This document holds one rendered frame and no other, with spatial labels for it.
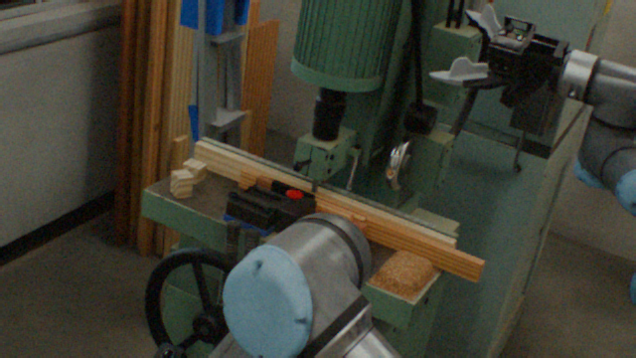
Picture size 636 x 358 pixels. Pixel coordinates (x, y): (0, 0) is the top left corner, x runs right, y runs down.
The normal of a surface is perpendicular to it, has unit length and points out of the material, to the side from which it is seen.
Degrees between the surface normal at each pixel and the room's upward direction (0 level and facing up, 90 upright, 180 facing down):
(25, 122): 90
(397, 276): 31
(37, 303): 0
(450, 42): 90
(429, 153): 90
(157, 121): 87
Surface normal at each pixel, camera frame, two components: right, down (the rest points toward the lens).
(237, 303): -0.54, 0.22
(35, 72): 0.88, 0.33
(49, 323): 0.17, -0.89
